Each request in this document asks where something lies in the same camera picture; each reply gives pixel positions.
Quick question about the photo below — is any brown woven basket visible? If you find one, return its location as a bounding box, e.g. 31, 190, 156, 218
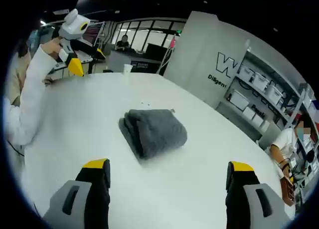
280, 175, 297, 208

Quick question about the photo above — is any small white box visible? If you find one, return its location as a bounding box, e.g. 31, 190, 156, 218
252, 113, 265, 127
242, 106, 255, 120

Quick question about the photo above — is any large white flat box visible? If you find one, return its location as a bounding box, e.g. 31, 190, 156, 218
227, 88, 250, 112

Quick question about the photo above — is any dark reception counter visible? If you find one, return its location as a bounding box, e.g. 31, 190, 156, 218
109, 49, 163, 74

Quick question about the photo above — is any grey metal shelf unit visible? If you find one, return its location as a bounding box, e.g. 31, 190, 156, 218
216, 39, 319, 170

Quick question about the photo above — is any grey towel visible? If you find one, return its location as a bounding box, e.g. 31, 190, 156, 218
118, 109, 188, 160

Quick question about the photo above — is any black cable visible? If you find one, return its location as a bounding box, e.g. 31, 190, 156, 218
6, 138, 26, 158

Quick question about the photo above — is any person's left hand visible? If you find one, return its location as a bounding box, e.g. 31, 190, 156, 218
40, 37, 63, 63

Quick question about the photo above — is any white lidded storage bin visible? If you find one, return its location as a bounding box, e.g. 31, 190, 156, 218
252, 71, 270, 92
238, 65, 255, 80
264, 84, 284, 105

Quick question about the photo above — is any black monitor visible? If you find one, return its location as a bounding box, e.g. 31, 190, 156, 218
145, 42, 168, 62

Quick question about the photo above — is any pale display board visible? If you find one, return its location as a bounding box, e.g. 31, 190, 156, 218
83, 21, 106, 49

